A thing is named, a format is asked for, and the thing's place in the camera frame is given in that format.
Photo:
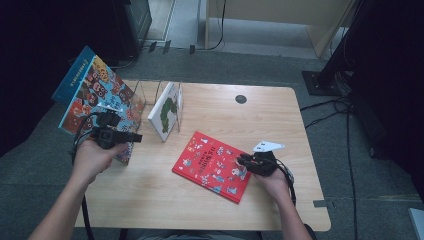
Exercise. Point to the black equipment box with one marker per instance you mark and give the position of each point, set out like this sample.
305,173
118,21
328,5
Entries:
133,23

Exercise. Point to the person's left hand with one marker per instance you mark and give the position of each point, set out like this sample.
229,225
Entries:
91,160

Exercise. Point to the light wooden cabinet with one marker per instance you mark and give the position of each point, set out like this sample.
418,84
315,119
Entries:
283,13

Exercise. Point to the person's right hand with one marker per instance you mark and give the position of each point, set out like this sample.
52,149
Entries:
275,185

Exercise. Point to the red picture book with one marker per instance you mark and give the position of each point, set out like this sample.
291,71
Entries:
206,163

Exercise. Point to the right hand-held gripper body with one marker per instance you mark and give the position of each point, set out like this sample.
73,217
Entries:
265,163

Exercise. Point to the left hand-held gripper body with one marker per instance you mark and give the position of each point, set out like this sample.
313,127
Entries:
108,136

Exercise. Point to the round gray table grommet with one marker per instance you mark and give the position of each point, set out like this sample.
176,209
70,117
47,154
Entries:
240,99

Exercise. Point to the animal faces picture book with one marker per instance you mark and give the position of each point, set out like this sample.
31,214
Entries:
88,86

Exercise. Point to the white book with green caterpillar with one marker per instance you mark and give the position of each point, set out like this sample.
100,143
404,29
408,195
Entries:
165,113

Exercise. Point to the white box corner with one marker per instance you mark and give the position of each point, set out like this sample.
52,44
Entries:
418,223

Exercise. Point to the black stand base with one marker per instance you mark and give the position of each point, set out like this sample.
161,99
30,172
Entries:
320,83

